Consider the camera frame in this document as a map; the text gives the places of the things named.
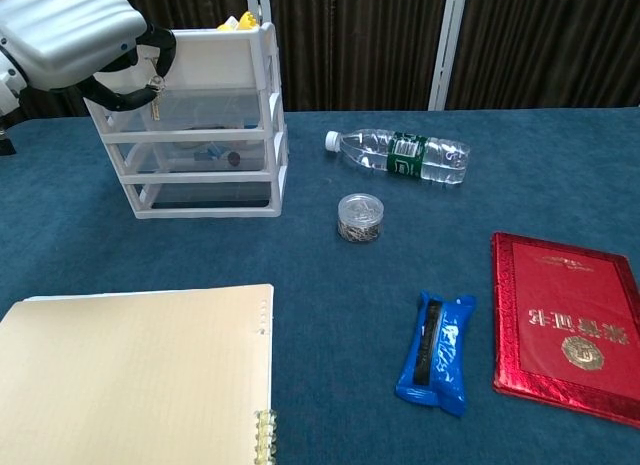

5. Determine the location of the blue table cloth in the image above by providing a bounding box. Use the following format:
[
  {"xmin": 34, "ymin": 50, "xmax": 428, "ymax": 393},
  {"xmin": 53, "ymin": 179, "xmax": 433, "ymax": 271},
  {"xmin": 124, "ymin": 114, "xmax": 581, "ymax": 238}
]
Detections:
[{"xmin": 0, "ymin": 107, "xmax": 640, "ymax": 465}]

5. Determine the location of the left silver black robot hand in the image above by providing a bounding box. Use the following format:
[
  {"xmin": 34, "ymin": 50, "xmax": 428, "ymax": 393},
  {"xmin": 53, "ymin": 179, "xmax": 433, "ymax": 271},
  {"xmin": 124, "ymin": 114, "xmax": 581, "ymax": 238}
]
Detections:
[{"xmin": 0, "ymin": 0, "xmax": 179, "ymax": 114}]

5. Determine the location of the clear plastic water bottle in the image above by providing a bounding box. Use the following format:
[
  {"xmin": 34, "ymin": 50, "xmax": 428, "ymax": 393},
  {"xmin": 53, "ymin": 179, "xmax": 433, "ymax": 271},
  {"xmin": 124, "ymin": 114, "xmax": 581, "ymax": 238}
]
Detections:
[{"xmin": 324, "ymin": 128, "xmax": 472, "ymax": 185}]

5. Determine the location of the red certificate folder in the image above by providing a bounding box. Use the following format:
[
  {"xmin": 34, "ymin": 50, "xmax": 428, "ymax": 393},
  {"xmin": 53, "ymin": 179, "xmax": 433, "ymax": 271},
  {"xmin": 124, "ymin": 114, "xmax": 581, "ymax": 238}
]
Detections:
[{"xmin": 490, "ymin": 231, "xmax": 640, "ymax": 429}]

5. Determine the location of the round clear paper clip jar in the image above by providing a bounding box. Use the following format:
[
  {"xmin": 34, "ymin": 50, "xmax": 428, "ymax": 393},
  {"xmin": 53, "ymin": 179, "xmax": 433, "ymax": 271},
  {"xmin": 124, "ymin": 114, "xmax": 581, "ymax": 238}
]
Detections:
[{"xmin": 337, "ymin": 193, "xmax": 384, "ymax": 244}]

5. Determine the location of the white plastic drawer organizer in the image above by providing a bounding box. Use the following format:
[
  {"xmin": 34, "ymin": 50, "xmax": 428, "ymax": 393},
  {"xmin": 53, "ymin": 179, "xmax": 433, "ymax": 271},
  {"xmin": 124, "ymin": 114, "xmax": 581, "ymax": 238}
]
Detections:
[{"xmin": 82, "ymin": 20, "xmax": 290, "ymax": 221}]

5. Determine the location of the cream spiral notebook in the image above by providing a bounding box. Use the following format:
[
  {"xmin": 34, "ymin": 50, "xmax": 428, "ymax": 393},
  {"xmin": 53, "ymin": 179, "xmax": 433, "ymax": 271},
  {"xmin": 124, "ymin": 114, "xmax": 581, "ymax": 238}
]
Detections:
[{"xmin": 0, "ymin": 283, "xmax": 279, "ymax": 465}]

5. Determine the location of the dark pleated curtain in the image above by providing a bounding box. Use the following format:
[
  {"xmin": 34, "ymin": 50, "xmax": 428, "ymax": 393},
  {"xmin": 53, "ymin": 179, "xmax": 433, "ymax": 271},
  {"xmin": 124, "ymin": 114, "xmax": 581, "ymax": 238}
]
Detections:
[{"xmin": 19, "ymin": 0, "xmax": 640, "ymax": 121}]

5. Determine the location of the white metal frame post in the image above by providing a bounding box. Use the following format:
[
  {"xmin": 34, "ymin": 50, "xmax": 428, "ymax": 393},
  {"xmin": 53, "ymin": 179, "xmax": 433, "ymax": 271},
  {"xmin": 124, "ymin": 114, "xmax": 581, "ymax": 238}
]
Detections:
[
  {"xmin": 246, "ymin": 0, "xmax": 273, "ymax": 27},
  {"xmin": 428, "ymin": 0, "xmax": 470, "ymax": 112}
]

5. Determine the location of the blue snack packet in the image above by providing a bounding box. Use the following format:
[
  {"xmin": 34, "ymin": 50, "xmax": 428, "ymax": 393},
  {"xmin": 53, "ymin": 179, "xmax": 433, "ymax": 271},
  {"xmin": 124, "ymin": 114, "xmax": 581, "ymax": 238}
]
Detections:
[{"xmin": 394, "ymin": 290, "xmax": 478, "ymax": 418}]

